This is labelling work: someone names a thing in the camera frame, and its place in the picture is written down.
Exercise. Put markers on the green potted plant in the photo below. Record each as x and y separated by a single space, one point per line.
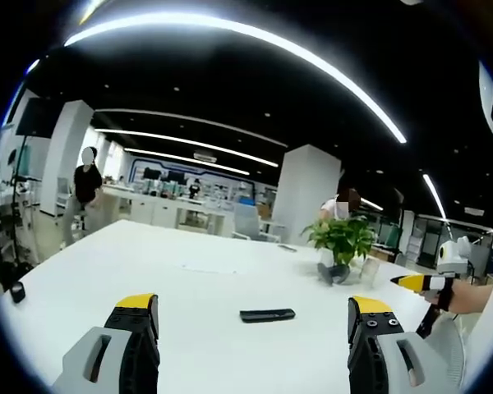
341 242

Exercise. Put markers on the grey mesh chair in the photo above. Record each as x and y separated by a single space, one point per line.
450 353

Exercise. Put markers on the person's right hand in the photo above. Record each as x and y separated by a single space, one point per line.
439 297

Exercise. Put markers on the dark phone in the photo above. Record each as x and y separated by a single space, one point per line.
287 247

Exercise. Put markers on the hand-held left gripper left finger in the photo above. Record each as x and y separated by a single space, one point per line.
107 353

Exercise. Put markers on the long ceiling light strip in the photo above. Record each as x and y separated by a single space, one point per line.
238 30

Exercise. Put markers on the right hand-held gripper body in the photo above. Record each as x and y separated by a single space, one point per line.
452 256

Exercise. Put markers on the white office chair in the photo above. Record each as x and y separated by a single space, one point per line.
250 221

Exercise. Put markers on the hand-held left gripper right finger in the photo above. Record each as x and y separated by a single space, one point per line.
398 353

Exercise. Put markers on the black wall monitor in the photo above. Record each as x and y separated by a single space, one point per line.
35 117

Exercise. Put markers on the black remote control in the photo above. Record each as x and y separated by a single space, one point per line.
267 315

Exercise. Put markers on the black tripod stand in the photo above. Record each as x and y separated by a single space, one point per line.
16 197

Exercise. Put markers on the small black box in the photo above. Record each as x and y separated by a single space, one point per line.
18 292

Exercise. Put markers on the clear glass cup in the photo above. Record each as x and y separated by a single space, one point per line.
370 271

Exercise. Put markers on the white work counter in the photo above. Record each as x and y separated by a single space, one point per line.
164 203

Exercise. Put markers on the person's white clothing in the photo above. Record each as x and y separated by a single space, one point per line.
491 349

